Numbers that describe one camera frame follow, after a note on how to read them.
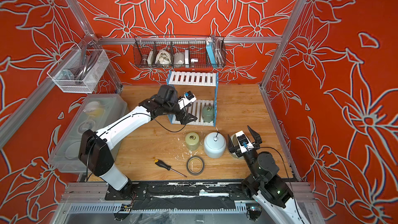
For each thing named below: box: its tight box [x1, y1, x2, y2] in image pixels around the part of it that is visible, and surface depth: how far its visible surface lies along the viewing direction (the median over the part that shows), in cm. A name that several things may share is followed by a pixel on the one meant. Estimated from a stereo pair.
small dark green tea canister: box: [201, 105, 216, 123], surface depth 94 cm
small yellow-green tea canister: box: [185, 131, 200, 151], surface depth 84 cm
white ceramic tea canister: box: [203, 131, 227, 159], surface depth 81 cm
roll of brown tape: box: [186, 155, 205, 176], surface depth 83 cm
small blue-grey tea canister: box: [173, 103, 182, 115], surface depth 71 cm
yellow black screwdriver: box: [154, 158, 188, 178], surface depth 82 cm
